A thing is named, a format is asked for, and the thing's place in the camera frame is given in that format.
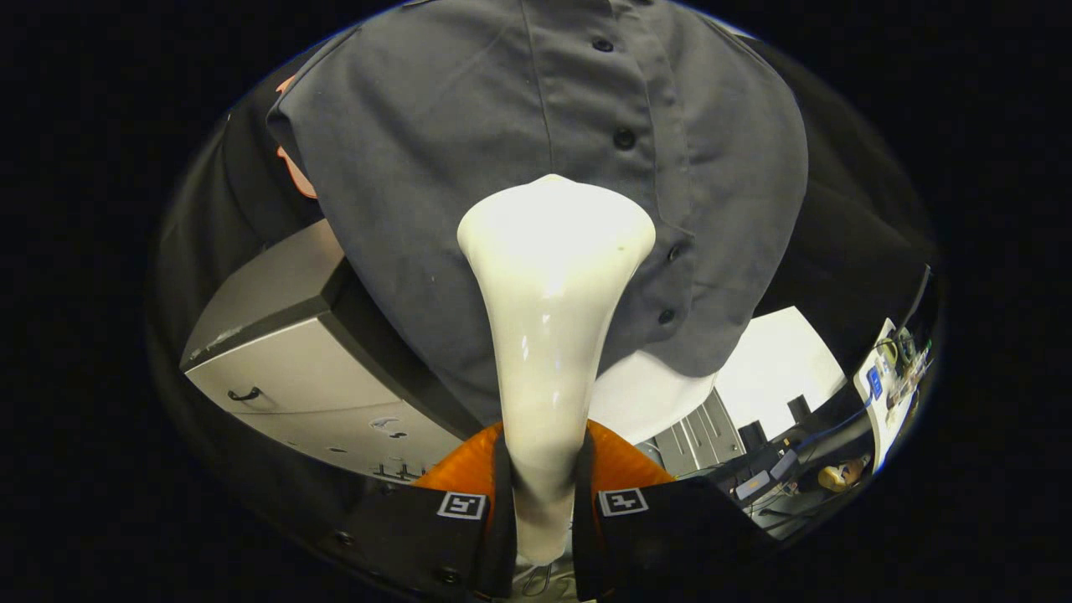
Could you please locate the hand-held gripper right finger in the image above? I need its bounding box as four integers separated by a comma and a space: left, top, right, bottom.
572, 419, 776, 602

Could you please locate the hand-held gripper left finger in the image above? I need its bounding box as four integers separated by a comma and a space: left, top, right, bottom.
322, 420, 518, 602

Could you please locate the white garment steamer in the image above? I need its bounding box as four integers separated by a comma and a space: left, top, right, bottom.
456, 174, 657, 566

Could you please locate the grey button-up shirt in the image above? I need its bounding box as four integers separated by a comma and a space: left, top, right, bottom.
266, 0, 810, 428

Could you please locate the white mannequin torso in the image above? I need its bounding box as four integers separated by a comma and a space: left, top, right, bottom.
589, 350, 719, 445

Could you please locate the white-topped drawer cabinet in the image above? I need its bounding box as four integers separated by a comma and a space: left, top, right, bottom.
638, 306, 847, 478

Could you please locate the grey drawer cabinet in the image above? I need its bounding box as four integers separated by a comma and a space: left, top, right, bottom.
180, 219, 487, 487

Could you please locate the tan rounded object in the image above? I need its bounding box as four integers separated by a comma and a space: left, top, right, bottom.
818, 459, 868, 493

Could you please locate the white side desk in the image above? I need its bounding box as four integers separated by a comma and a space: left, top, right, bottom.
854, 318, 930, 449

